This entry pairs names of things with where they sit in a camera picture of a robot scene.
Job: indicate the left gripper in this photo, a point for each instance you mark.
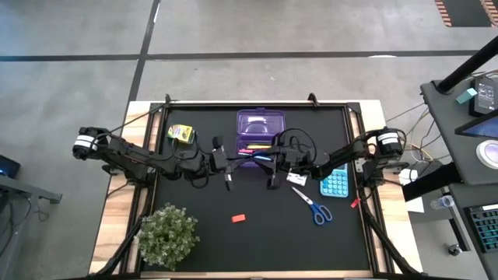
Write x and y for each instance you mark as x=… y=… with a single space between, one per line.
x=228 y=183

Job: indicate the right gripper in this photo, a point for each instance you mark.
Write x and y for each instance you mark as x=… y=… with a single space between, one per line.
x=274 y=180

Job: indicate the teal pen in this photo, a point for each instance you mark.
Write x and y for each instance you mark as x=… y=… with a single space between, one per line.
x=243 y=155

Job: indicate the pink highlighter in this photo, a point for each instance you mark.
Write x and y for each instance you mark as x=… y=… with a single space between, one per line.
x=246 y=151

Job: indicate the yellow green highlighter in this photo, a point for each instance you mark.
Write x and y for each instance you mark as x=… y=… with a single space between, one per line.
x=258 y=147

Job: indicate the white paper tag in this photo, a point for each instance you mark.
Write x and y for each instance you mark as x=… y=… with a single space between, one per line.
x=297 y=179

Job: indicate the red eraser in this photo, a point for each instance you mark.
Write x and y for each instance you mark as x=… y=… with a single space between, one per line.
x=238 y=218

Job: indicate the yellow green crayon box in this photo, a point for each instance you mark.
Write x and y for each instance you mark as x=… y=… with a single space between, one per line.
x=181 y=133

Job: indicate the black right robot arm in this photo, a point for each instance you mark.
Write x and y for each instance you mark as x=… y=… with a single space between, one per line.
x=350 y=153

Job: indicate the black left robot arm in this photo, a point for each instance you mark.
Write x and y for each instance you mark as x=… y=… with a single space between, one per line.
x=128 y=157

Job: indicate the purple plastic pencil case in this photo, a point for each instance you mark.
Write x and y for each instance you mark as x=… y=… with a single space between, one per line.
x=260 y=120

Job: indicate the light blue calculator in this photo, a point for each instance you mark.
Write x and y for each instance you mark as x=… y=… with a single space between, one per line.
x=334 y=184

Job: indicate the black table mat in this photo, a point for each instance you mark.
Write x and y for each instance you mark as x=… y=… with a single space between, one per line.
x=272 y=241

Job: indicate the red clip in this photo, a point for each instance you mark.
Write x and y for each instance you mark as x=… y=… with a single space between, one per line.
x=355 y=202

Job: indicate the artificial green plant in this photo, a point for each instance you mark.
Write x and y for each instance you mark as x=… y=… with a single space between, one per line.
x=167 y=235

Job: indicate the white paper sheet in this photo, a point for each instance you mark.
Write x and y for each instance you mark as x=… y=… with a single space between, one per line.
x=414 y=204

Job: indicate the black desk leg bar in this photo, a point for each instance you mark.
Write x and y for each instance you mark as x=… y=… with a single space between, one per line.
x=428 y=183

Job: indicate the clear water bottle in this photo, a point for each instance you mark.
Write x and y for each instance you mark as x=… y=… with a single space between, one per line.
x=441 y=202

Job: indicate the grey side desk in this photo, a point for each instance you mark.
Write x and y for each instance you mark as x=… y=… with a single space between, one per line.
x=447 y=128

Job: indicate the caster wheel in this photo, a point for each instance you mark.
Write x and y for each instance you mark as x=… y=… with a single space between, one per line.
x=454 y=250

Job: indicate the small teal box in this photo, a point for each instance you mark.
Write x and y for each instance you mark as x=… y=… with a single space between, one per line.
x=466 y=96

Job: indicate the black monitor pole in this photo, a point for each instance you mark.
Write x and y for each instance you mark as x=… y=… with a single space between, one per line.
x=467 y=66

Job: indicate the white round device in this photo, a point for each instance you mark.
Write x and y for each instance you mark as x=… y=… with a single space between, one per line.
x=490 y=153

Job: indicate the black power adapter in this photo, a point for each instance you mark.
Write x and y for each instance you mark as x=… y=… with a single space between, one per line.
x=484 y=97

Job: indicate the black keyboard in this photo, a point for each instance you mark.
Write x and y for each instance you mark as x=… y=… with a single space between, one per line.
x=484 y=229

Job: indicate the blue lit device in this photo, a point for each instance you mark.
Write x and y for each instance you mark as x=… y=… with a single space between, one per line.
x=8 y=167

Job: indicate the striped edge floor mat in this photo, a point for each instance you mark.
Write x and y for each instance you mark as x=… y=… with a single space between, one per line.
x=467 y=11

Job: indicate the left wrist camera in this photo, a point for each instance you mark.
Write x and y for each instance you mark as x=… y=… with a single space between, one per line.
x=220 y=159

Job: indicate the black metal rig frame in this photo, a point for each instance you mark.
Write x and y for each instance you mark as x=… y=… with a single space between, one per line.
x=384 y=238

